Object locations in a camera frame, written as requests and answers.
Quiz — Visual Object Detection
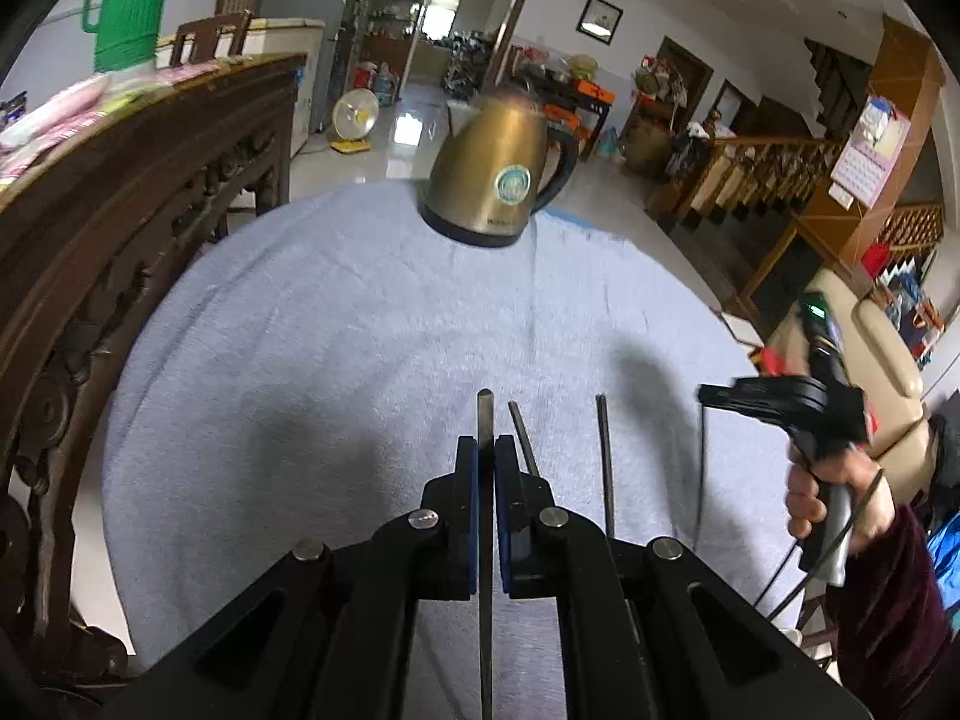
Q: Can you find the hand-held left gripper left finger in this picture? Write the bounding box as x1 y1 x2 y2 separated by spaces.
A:
97 435 481 720

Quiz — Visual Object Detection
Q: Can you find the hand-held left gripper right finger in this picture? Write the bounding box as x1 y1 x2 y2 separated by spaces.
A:
493 435 875 720

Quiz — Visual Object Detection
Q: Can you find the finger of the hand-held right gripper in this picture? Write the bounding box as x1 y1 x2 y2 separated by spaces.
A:
697 379 818 422

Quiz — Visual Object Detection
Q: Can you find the person's right forearm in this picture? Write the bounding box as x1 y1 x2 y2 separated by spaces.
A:
829 506 960 720

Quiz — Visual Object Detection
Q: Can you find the person's right hand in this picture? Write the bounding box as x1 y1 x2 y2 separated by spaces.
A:
784 441 897 565

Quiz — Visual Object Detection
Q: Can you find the beige sofa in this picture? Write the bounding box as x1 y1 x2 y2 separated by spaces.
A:
772 270 931 466

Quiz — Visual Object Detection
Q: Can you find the person's blue clothing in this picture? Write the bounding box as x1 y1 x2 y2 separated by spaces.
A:
928 514 960 597

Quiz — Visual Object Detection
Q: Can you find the grey tablecloth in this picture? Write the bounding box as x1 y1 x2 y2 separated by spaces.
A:
101 180 807 720

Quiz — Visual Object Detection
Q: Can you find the wooden stair railing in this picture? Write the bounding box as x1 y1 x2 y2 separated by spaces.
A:
667 131 845 233

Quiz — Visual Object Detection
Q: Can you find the blue table cover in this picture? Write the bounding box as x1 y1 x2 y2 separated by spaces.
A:
536 204 627 242

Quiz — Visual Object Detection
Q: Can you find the gold electric kettle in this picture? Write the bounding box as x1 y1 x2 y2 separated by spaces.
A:
418 86 582 250

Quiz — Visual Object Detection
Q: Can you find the dark wooden side table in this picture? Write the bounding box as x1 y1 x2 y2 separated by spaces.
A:
517 67 612 155

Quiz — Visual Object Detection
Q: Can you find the yellow floor fan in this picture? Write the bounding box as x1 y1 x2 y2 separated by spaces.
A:
330 88 378 155

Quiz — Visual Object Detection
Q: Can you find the carved wooden sideboard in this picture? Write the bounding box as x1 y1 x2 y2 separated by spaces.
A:
0 52 308 691

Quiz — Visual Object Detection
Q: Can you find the shelf rack with goods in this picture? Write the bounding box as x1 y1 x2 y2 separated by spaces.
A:
341 0 421 76

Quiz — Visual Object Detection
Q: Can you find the wooden chair back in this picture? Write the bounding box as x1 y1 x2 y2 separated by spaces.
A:
169 11 252 67

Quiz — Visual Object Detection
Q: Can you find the pile of snack packets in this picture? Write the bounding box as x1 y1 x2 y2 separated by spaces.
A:
0 64 226 188

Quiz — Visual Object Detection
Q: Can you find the green thermos flask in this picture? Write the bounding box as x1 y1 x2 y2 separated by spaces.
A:
81 0 181 74

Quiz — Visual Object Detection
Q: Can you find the black cable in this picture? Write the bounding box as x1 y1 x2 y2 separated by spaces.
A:
754 469 886 612

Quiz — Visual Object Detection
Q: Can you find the pink wall calendar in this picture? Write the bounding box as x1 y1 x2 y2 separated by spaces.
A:
829 96 912 207

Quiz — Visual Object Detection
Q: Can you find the framed wall picture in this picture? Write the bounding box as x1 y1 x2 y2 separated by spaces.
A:
576 0 625 44

